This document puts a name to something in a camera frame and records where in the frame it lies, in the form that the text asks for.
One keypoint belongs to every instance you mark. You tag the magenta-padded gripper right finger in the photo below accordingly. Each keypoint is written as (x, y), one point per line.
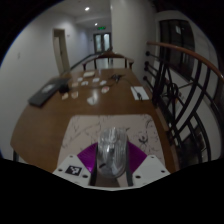
(151, 168)

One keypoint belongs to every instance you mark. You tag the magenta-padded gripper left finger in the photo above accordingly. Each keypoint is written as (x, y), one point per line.
(68, 166)

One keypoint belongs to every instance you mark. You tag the translucent white computer mouse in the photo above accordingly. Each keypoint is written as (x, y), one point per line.
(112, 151)

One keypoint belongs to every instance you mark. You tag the small white card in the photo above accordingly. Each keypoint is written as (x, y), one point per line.
(96, 80)
(105, 88)
(91, 99)
(80, 79)
(65, 96)
(103, 82)
(85, 83)
(74, 94)

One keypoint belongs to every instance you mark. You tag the white paper booklet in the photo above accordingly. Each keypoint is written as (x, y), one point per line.
(139, 92)

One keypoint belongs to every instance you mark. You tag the small black box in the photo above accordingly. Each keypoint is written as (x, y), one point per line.
(63, 88)

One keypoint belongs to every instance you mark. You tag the black flat laptop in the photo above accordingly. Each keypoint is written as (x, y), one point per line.
(45, 91)

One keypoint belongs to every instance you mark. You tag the large white card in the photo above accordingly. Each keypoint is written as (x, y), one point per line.
(88, 74)

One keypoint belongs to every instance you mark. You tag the wooden armchair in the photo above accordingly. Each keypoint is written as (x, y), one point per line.
(108, 56)

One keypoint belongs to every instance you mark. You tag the black railing with wooden handrail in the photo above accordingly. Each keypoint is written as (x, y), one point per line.
(186, 51)

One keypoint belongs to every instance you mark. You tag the dark framed window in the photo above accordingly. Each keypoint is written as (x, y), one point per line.
(176, 46)

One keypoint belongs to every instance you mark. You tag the glass double door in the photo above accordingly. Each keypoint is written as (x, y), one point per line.
(102, 41)

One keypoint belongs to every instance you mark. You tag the green exit sign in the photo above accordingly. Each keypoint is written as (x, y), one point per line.
(101, 28)

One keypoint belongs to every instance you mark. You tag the round ceiling light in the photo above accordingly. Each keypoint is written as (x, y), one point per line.
(87, 9)
(96, 24)

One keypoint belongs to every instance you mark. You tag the open doorway frame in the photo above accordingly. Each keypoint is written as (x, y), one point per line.
(63, 50)

